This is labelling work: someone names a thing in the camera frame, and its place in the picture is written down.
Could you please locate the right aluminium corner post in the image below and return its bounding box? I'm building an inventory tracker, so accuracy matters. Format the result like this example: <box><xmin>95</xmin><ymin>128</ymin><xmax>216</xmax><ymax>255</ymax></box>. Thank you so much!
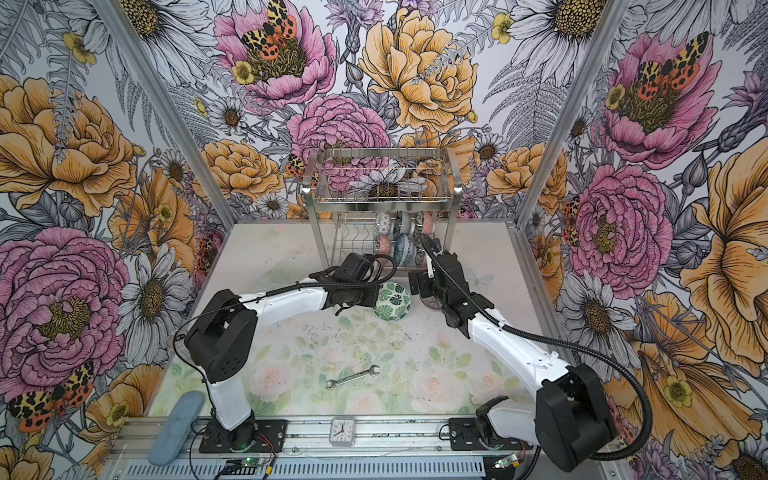
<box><xmin>517</xmin><ymin>0</ymin><xmax>630</xmax><ymax>230</ymax></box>

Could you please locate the black floral pattern bowl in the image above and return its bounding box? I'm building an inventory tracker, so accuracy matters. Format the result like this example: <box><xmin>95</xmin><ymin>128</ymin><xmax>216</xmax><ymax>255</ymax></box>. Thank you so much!
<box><xmin>374</xmin><ymin>235</ymin><xmax>392</xmax><ymax>256</ymax></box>

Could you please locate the light blue glasses case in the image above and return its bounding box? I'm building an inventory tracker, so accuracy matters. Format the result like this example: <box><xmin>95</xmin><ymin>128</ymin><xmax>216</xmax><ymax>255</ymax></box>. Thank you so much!
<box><xmin>147</xmin><ymin>391</ymin><xmax>205</xmax><ymax>467</ymax></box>

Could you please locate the green leaf pattern bowl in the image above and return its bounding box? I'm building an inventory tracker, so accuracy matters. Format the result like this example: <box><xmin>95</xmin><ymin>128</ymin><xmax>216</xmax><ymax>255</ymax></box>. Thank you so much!
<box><xmin>374</xmin><ymin>282</ymin><xmax>412</xmax><ymax>322</ymax></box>

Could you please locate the purple pink bowl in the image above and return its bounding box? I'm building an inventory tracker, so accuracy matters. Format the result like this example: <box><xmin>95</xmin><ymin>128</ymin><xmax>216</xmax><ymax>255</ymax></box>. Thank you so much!
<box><xmin>420</xmin><ymin>296</ymin><xmax>442</xmax><ymax>311</ymax></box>

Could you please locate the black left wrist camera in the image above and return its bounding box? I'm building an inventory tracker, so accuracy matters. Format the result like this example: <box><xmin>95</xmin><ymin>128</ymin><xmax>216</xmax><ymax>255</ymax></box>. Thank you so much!
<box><xmin>335</xmin><ymin>252</ymin><xmax>374</xmax><ymax>283</ymax></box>

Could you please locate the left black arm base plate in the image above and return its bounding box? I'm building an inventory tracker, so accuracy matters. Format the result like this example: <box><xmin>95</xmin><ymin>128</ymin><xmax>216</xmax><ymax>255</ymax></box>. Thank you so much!
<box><xmin>199</xmin><ymin>418</ymin><xmax>288</xmax><ymax>454</ymax></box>

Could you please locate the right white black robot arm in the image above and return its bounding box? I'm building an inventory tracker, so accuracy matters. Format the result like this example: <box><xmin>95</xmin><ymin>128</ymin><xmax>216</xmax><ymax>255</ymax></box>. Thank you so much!
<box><xmin>409</xmin><ymin>270</ymin><xmax>617</xmax><ymax>472</ymax></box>

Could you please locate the aluminium front rail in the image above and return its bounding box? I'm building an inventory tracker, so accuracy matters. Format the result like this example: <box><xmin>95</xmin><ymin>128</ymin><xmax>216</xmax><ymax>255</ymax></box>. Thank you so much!
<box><xmin>107</xmin><ymin>413</ymin><xmax>622</xmax><ymax>460</ymax></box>

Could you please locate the small white square clock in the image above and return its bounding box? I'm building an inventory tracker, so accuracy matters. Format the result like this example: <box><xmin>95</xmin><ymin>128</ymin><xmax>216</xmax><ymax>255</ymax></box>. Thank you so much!
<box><xmin>328</xmin><ymin>416</ymin><xmax>357</xmax><ymax>447</ymax></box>

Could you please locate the blue white floral bowl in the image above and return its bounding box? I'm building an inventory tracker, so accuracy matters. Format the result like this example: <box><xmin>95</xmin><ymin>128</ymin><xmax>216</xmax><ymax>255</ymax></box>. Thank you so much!
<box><xmin>394</xmin><ymin>233</ymin><xmax>417</xmax><ymax>267</ymax></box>

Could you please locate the green geometric pattern bowl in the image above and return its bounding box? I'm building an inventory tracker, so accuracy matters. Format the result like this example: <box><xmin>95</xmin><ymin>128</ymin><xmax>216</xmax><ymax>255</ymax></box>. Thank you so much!
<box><xmin>374</xmin><ymin>211</ymin><xmax>392</xmax><ymax>237</ymax></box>

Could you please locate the silver combination wrench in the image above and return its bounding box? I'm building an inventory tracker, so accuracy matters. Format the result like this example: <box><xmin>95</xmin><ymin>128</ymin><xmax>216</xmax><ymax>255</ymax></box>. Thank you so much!
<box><xmin>326</xmin><ymin>364</ymin><xmax>380</xmax><ymax>390</ymax></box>

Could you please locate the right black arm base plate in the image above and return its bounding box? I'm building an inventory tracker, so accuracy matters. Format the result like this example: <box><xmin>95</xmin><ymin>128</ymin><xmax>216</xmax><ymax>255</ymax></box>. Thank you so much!
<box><xmin>448</xmin><ymin>417</ymin><xmax>498</xmax><ymax>451</ymax></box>

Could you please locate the green circuit board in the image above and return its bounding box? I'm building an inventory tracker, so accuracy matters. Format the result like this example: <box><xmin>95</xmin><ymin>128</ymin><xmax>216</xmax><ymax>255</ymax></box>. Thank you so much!
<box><xmin>222</xmin><ymin>458</ymin><xmax>273</xmax><ymax>477</ymax></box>

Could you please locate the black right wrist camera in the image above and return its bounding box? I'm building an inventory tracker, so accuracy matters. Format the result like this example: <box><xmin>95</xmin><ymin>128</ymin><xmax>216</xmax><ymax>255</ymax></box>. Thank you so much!
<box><xmin>419</xmin><ymin>239</ymin><xmax>470</xmax><ymax>304</ymax></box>

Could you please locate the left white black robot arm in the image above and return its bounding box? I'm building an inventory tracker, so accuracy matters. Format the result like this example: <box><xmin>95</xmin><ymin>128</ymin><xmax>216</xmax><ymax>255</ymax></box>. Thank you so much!
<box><xmin>183</xmin><ymin>267</ymin><xmax>388</xmax><ymax>433</ymax></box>

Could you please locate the dark blue petal bowl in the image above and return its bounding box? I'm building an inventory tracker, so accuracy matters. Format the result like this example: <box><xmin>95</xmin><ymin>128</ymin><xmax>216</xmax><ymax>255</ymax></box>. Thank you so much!
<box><xmin>393</xmin><ymin>212</ymin><xmax>416</xmax><ymax>237</ymax></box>

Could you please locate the black corrugated cable conduit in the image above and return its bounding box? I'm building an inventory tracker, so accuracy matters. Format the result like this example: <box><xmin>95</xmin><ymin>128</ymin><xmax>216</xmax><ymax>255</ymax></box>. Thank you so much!
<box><xmin>473</xmin><ymin>293</ymin><xmax>654</xmax><ymax>462</ymax></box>

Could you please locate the pink rimmed patterned bowl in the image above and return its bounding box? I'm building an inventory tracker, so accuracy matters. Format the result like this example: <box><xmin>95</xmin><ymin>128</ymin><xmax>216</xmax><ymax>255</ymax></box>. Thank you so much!
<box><xmin>417</xmin><ymin>211</ymin><xmax>434</xmax><ymax>236</ymax></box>

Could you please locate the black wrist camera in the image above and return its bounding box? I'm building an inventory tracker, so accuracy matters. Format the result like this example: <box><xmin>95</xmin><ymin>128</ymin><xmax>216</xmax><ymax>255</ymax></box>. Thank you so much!
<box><xmin>419</xmin><ymin>239</ymin><xmax>470</xmax><ymax>304</ymax></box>
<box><xmin>335</xmin><ymin>252</ymin><xmax>374</xmax><ymax>283</ymax></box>

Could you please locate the silver metal dish rack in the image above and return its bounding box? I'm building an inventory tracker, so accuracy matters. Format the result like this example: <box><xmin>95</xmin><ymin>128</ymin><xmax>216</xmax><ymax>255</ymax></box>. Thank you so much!
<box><xmin>301</xmin><ymin>147</ymin><xmax>465</xmax><ymax>270</ymax></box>

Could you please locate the left aluminium corner post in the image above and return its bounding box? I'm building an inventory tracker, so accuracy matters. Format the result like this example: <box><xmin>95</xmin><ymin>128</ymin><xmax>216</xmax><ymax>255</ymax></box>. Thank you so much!
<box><xmin>94</xmin><ymin>1</ymin><xmax>237</xmax><ymax>231</ymax></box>

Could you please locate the aluminium corner post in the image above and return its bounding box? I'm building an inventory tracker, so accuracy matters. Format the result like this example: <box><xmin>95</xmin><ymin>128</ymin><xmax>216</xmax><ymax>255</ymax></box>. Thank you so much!
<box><xmin>517</xmin><ymin>0</ymin><xmax>630</xmax><ymax>230</ymax></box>
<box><xmin>94</xmin><ymin>1</ymin><xmax>237</xmax><ymax>231</ymax></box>

